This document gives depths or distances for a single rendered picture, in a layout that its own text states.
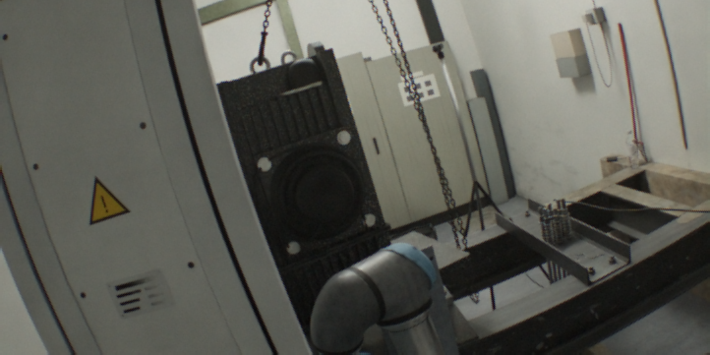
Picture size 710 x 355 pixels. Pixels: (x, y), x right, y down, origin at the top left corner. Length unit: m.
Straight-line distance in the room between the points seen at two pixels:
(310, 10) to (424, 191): 1.99
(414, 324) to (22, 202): 0.68
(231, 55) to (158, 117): 4.15
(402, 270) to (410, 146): 3.66
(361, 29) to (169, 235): 4.22
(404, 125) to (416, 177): 0.48
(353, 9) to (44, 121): 4.26
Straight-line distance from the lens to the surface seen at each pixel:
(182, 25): 0.54
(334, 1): 4.70
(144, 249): 0.56
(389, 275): 0.85
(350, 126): 1.34
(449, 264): 1.52
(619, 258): 1.79
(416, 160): 4.51
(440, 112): 4.53
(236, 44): 4.68
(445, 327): 1.36
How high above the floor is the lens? 1.50
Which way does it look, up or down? 6 degrees down
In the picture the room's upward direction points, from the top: 17 degrees counter-clockwise
